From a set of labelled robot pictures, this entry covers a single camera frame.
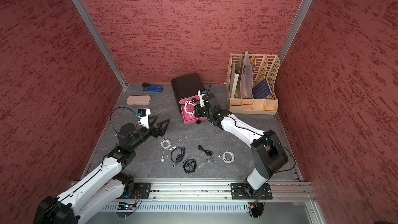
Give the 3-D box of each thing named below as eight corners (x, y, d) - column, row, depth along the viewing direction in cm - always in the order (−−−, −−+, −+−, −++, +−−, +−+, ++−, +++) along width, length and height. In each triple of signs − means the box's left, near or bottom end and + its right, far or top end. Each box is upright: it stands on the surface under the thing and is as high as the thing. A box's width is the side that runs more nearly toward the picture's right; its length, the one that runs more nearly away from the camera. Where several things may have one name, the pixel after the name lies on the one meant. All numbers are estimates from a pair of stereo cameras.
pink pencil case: (127, 104, 111) (125, 102, 108) (129, 98, 115) (128, 95, 112) (150, 105, 111) (148, 102, 108) (151, 98, 115) (150, 95, 112)
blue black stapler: (142, 92, 118) (140, 88, 114) (144, 87, 122) (143, 82, 118) (162, 92, 118) (160, 88, 114) (163, 87, 122) (162, 82, 118)
